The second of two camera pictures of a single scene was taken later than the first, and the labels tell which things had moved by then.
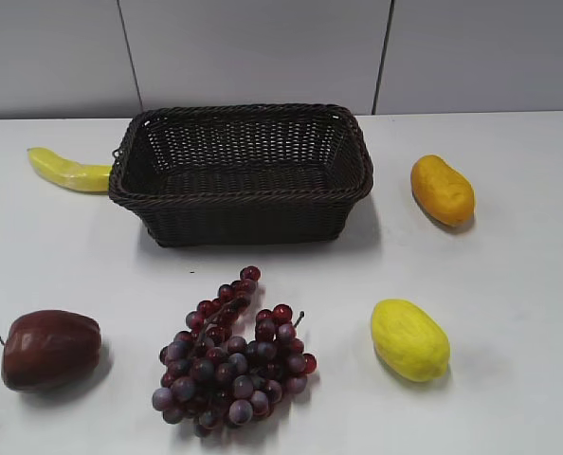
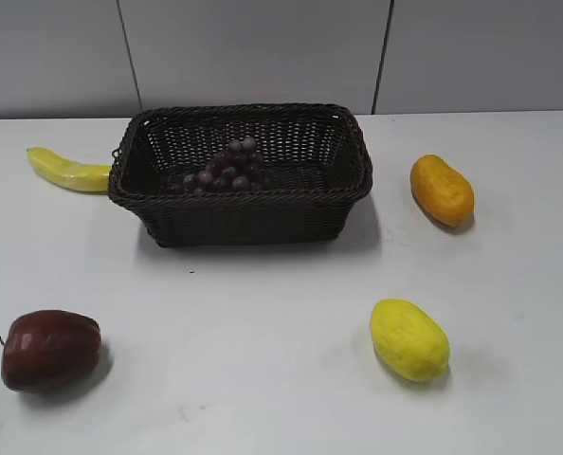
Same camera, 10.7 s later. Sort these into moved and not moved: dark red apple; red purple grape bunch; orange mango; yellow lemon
Moved: red purple grape bunch
Not moved: orange mango; yellow lemon; dark red apple
